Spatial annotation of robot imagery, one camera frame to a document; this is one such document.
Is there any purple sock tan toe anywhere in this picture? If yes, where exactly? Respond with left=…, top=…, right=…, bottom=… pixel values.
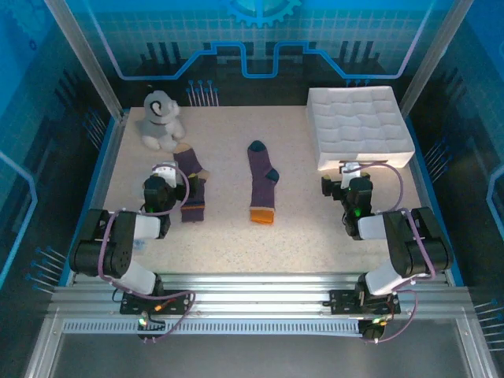
left=172, top=143, right=212, bottom=224

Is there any purple sock navy toe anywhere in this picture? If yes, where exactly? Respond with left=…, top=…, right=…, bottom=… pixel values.
left=246, top=140, right=281, bottom=226

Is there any white fabric organizer box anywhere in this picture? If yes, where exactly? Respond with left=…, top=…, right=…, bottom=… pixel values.
left=306, top=85, right=416, bottom=172

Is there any grey white plush dog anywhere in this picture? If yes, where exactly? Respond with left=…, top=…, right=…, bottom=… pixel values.
left=135, top=90, right=186, bottom=151

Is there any blue table edge strip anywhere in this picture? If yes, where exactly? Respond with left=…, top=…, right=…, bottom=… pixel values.
left=58, top=117, right=119, bottom=287
left=405, top=117, right=464, bottom=287

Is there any grey metal front panel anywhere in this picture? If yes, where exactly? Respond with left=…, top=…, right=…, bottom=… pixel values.
left=50, top=332, right=473, bottom=378

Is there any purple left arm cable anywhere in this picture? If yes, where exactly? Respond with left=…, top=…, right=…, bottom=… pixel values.
left=96, top=164, right=197, bottom=344

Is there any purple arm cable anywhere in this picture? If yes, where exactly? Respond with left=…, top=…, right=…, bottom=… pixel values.
left=96, top=164, right=197, bottom=344
left=360, top=163, right=438, bottom=344

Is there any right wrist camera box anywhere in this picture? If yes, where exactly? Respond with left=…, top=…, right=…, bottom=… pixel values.
left=340, top=160, right=362, bottom=189

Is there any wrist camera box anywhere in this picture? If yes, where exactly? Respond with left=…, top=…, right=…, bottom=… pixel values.
left=340, top=160, right=362, bottom=189
left=152, top=161, right=179, bottom=188

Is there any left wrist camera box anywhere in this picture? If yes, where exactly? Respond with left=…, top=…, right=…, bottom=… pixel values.
left=152, top=161, right=179, bottom=188

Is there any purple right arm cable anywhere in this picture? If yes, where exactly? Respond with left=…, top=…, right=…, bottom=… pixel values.
left=360, top=163, right=438, bottom=344

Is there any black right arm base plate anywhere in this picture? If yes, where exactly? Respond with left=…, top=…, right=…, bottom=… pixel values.
left=328, top=289, right=402, bottom=316

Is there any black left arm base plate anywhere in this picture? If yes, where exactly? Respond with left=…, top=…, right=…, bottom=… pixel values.
left=120, top=289, right=193, bottom=316

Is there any aluminium mounting rail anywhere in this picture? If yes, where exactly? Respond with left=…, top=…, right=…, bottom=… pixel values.
left=46, top=272, right=473, bottom=316

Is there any black cable connector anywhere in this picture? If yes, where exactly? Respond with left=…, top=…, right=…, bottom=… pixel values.
left=360, top=318, right=389, bottom=343
left=136, top=312, right=166, bottom=343

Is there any slotted grey cable duct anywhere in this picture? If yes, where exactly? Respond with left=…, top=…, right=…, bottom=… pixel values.
left=61, top=319, right=365, bottom=336

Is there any aluminium frame post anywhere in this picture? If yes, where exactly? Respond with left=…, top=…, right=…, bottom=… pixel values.
left=396, top=0, right=476, bottom=119
left=43, top=0, right=129, bottom=121

